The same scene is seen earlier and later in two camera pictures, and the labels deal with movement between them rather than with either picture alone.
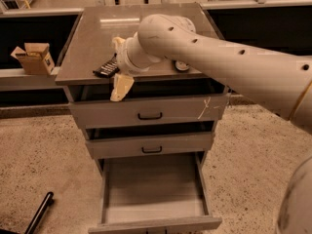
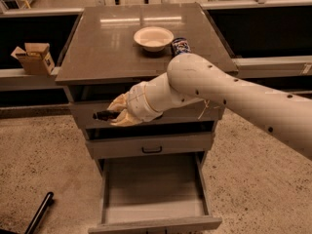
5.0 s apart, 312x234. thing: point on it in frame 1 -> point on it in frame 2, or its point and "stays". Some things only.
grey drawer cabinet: (149, 145) stays
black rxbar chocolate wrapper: (109, 69) -> (106, 115)
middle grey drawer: (150, 144) stays
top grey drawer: (145, 112) stays
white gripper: (122, 63) -> (138, 101)
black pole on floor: (40, 213) stays
